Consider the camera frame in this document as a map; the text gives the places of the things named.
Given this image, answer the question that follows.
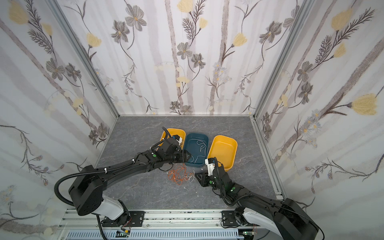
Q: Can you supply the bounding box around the orange cable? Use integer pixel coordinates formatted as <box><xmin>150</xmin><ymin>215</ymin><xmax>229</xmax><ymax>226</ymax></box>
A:
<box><xmin>167</xmin><ymin>164</ymin><xmax>194</xmax><ymax>186</ymax></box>

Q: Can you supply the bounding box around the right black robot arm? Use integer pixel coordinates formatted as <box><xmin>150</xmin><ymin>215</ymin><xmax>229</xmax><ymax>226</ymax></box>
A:
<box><xmin>196</xmin><ymin>164</ymin><xmax>325</xmax><ymax>240</ymax></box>

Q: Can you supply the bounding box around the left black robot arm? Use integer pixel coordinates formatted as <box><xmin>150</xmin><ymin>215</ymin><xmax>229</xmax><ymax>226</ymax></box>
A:
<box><xmin>54</xmin><ymin>128</ymin><xmax>192</xmax><ymax>240</ymax></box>

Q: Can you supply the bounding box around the left yellow plastic bin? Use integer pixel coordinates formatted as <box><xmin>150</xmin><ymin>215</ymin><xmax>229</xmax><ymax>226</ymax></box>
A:
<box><xmin>167</xmin><ymin>128</ymin><xmax>186</xmax><ymax>149</ymax></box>

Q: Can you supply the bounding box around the yellow plastic bin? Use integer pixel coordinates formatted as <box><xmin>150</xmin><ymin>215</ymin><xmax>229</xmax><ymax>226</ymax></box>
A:
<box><xmin>208</xmin><ymin>135</ymin><xmax>238</xmax><ymax>172</ymax></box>
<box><xmin>167</xmin><ymin>128</ymin><xmax>186</xmax><ymax>149</ymax></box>

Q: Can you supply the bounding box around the teal plastic bin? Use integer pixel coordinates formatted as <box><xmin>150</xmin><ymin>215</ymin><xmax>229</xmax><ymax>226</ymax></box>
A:
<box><xmin>184</xmin><ymin>133</ymin><xmax>209</xmax><ymax>168</ymax></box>

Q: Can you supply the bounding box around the right yellow plastic bin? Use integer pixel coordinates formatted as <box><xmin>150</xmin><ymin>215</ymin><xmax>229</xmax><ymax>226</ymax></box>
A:
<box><xmin>208</xmin><ymin>135</ymin><xmax>238</xmax><ymax>172</ymax></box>

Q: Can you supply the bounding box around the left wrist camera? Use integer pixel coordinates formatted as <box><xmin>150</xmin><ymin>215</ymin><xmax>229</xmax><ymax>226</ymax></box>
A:
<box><xmin>173</xmin><ymin>135</ymin><xmax>183</xmax><ymax>146</ymax></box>

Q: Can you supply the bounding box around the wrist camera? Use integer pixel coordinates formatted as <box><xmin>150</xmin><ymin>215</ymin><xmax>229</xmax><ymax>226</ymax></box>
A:
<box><xmin>173</xmin><ymin>135</ymin><xmax>183</xmax><ymax>146</ymax></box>
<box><xmin>205</xmin><ymin>158</ymin><xmax>216</xmax><ymax>177</ymax></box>

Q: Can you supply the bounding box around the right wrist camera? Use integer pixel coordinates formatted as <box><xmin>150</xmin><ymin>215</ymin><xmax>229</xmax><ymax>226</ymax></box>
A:
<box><xmin>205</xmin><ymin>158</ymin><xmax>216</xmax><ymax>177</ymax></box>

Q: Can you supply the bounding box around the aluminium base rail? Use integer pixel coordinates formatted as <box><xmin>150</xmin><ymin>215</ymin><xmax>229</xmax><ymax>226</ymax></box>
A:
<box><xmin>56</xmin><ymin>209</ymin><xmax>310</xmax><ymax>240</ymax></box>

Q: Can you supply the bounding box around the white vented cable duct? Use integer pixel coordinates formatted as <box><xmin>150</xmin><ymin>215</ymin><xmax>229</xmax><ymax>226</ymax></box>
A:
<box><xmin>66</xmin><ymin>229</ymin><xmax>244</xmax><ymax>240</ymax></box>

